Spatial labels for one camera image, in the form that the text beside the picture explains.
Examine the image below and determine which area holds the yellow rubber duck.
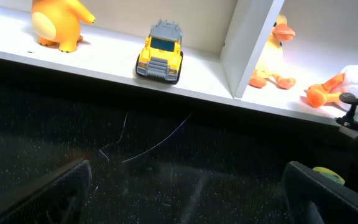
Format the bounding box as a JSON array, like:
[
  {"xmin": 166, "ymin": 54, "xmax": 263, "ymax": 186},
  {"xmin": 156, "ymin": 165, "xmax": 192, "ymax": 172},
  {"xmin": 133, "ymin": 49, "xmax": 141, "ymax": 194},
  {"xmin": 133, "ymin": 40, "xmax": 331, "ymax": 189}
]
[{"xmin": 30, "ymin": 0, "xmax": 96, "ymax": 54}]

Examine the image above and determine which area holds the grey and yellow toy truck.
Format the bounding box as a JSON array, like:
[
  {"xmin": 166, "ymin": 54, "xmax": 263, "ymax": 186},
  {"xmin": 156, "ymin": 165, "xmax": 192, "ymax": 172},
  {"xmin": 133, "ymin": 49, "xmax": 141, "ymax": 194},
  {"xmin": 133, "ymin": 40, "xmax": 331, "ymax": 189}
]
[{"xmin": 135, "ymin": 19, "xmax": 185, "ymax": 85}]

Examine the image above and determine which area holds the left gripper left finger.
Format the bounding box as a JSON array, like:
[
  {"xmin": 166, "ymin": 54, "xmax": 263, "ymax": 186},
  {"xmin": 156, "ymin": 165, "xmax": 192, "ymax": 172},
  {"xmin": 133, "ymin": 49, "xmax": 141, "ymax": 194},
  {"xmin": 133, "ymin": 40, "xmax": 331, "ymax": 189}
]
[{"xmin": 0, "ymin": 158, "xmax": 93, "ymax": 224}]

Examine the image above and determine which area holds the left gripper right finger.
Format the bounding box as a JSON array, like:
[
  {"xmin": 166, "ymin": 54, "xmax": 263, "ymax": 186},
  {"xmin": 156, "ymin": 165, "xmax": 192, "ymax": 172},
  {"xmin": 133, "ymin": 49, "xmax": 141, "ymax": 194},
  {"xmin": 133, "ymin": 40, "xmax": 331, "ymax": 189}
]
[{"xmin": 281, "ymin": 161, "xmax": 358, "ymax": 224}]

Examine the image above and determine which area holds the yellow rattle drum toy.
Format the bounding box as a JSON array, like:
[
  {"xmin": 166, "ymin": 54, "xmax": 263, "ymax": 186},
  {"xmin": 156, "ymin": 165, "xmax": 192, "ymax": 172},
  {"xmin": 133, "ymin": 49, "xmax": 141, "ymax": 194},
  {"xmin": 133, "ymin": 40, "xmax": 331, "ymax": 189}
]
[{"xmin": 311, "ymin": 166, "xmax": 346, "ymax": 186}]

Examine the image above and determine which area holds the white shelf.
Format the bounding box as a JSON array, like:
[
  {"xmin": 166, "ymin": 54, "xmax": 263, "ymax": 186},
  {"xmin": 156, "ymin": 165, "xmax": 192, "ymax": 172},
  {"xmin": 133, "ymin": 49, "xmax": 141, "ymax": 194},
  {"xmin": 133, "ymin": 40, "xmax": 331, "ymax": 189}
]
[{"xmin": 0, "ymin": 0, "xmax": 358, "ymax": 136}]

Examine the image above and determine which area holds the white plush duck yellow hat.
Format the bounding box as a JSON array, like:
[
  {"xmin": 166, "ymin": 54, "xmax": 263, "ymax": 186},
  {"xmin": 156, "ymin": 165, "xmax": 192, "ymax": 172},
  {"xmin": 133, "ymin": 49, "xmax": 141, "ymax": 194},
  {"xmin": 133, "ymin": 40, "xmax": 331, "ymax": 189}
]
[{"xmin": 306, "ymin": 59, "xmax": 358, "ymax": 124}]

